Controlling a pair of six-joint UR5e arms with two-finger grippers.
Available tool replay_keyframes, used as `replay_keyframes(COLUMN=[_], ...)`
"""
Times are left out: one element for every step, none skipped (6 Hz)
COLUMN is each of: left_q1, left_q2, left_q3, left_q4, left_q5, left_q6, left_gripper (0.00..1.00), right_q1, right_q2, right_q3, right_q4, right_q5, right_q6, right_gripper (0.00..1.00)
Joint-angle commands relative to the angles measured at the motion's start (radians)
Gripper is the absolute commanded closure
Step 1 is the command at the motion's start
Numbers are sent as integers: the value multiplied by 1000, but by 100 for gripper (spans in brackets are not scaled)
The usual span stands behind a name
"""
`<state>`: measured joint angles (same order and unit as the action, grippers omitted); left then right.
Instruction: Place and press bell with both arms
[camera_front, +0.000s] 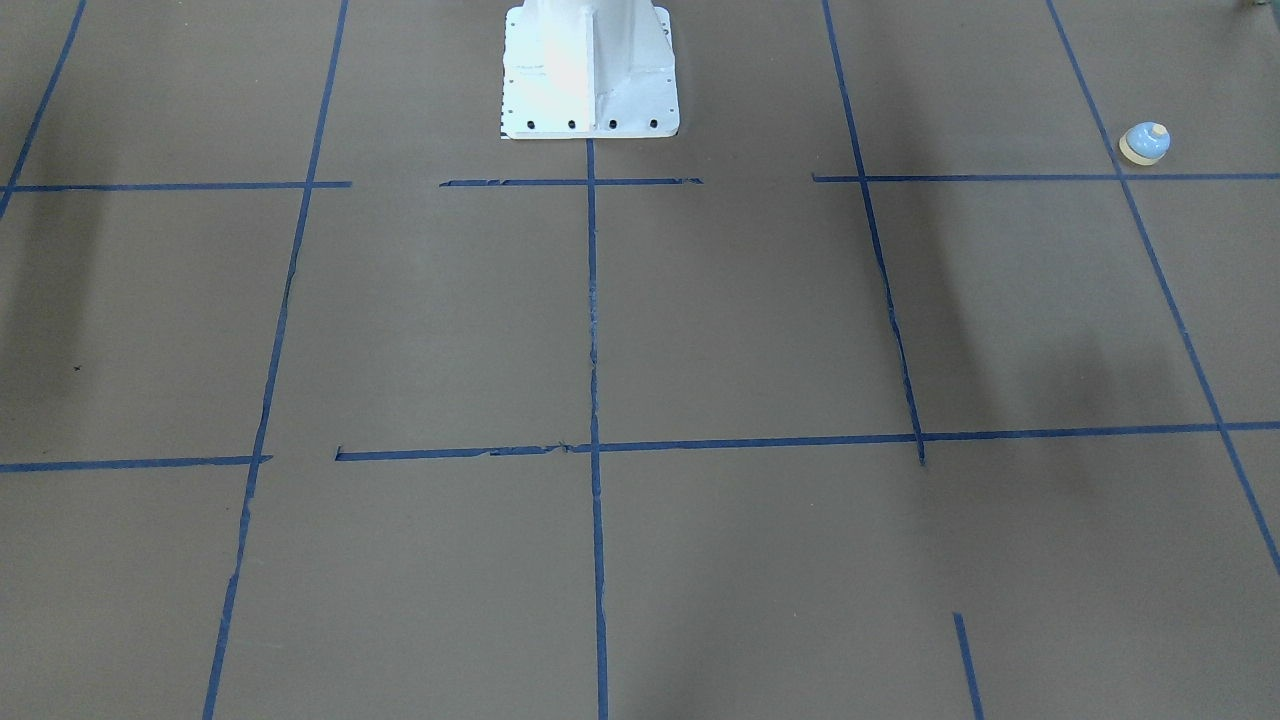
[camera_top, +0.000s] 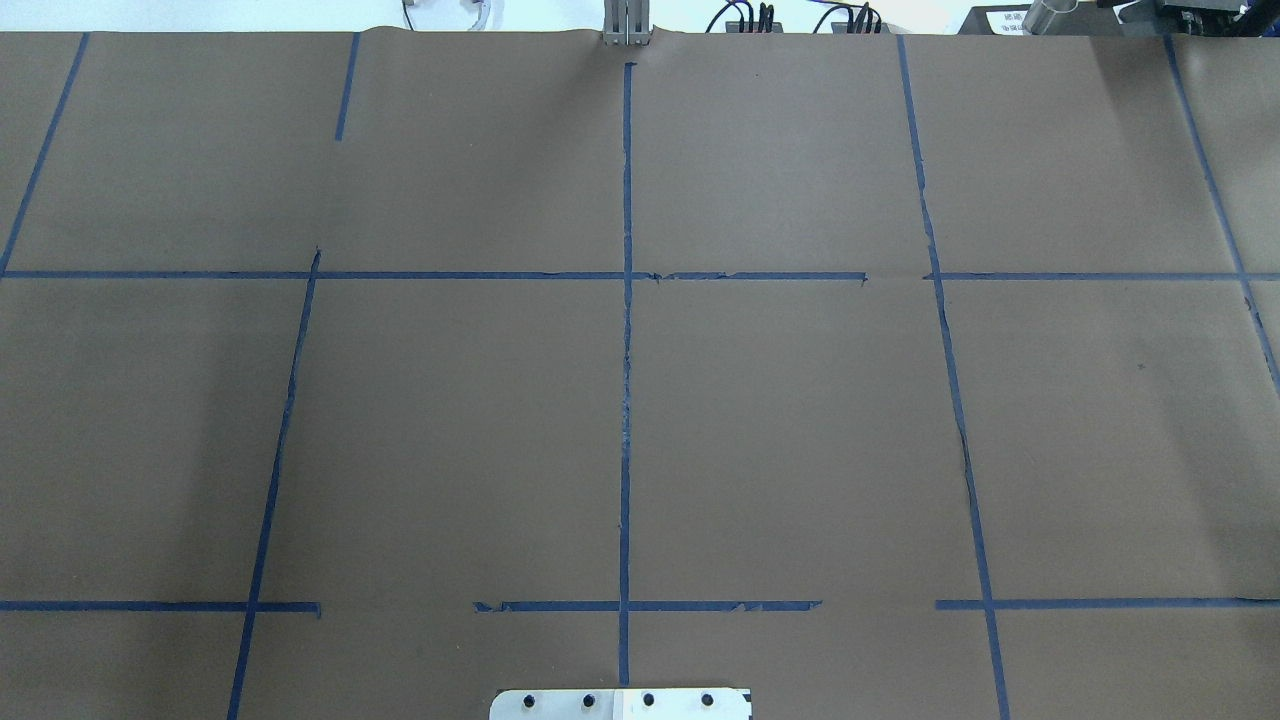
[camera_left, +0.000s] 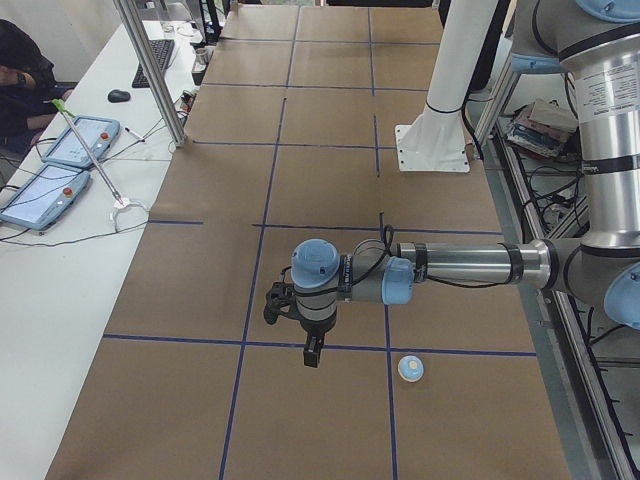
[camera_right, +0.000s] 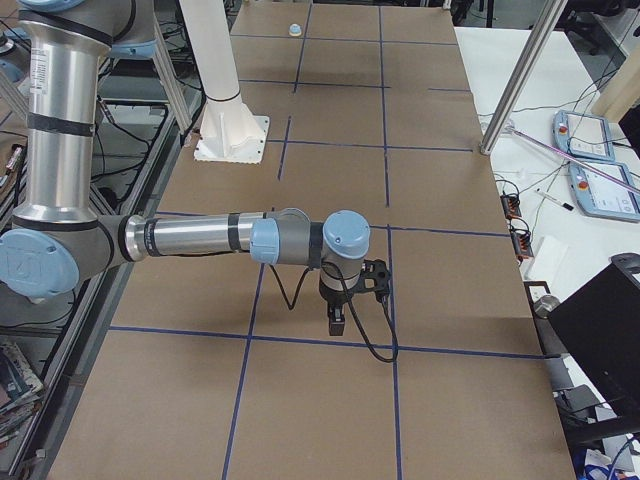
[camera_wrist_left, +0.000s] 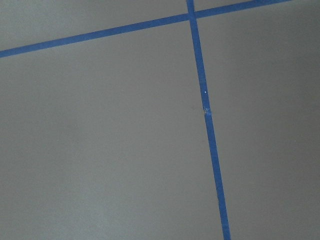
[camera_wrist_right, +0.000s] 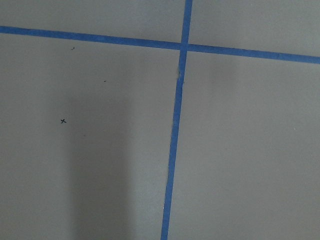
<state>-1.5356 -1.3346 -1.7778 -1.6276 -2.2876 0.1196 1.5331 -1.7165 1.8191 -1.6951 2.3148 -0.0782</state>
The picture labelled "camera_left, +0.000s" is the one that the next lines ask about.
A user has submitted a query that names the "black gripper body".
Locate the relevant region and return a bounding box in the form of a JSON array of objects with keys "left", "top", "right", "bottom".
[{"left": 301, "top": 316, "right": 336, "bottom": 349}]

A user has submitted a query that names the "blue cream service bell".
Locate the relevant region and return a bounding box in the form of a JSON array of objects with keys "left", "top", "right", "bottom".
[{"left": 397, "top": 355, "right": 424, "bottom": 383}]

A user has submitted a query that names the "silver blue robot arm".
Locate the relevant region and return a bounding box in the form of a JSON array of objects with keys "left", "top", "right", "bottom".
[{"left": 264, "top": 1, "right": 639, "bottom": 367}]

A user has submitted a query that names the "black marker pen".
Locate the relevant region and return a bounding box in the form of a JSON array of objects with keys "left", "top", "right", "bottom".
[{"left": 124, "top": 127, "right": 146, "bottom": 143}]

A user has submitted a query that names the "metal cup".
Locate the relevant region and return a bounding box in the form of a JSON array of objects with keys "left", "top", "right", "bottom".
[{"left": 192, "top": 48, "right": 209, "bottom": 72}]

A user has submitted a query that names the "upper teach pendant tablet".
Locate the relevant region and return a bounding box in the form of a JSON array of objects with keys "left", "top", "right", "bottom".
[{"left": 40, "top": 115, "right": 122, "bottom": 169}]

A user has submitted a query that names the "teach pendant tablet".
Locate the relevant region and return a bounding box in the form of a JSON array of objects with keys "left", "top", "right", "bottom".
[
  {"left": 40, "top": 115, "right": 122, "bottom": 169},
  {"left": 1, "top": 164, "right": 91, "bottom": 231}
]

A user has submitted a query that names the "lower teach pendant tablet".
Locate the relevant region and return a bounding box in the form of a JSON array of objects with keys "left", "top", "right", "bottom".
[{"left": 1, "top": 164, "right": 91, "bottom": 231}]

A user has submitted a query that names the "stack of books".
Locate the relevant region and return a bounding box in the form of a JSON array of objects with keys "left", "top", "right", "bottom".
[{"left": 505, "top": 99, "right": 581, "bottom": 159}]

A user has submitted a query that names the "black computer mouse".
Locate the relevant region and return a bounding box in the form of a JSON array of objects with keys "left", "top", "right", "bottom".
[{"left": 107, "top": 89, "right": 131, "bottom": 103}]

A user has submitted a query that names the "black keyboard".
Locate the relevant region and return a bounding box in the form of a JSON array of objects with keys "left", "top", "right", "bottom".
[{"left": 131, "top": 38, "right": 177, "bottom": 90}]

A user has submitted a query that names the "long metal reacher stick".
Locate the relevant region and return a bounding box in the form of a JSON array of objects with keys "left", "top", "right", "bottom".
[{"left": 52, "top": 99, "right": 149, "bottom": 233}]

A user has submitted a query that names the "person in black clothing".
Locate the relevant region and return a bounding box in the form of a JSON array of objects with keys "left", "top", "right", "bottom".
[{"left": 1, "top": 20, "right": 73, "bottom": 154}]

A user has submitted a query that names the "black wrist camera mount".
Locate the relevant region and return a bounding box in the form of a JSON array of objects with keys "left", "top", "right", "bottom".
[{"left": 263, "top": 281, "right": 301, "bottom": 325}]

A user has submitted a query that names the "white camera mast pedestal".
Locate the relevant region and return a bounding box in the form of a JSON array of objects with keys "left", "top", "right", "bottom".
[{"left": 395, "top": 0, "right": 504, "bottom": 173}]

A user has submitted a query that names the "aluminium frame post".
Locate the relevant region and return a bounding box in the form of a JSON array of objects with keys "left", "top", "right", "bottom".
[{"left": 114, "top": 0, "right": 186, "bottom": 148}]

